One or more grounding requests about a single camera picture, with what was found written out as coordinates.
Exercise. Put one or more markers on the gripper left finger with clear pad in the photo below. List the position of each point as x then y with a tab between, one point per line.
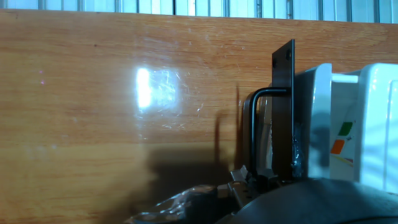
192	205

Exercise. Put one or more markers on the gripper right finger with clear pad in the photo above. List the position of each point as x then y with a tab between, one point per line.
267	182

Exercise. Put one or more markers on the white drawer with black bracket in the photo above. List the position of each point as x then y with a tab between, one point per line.
320	102

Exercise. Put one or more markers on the glossy wooden board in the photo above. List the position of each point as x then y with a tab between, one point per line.
93	124

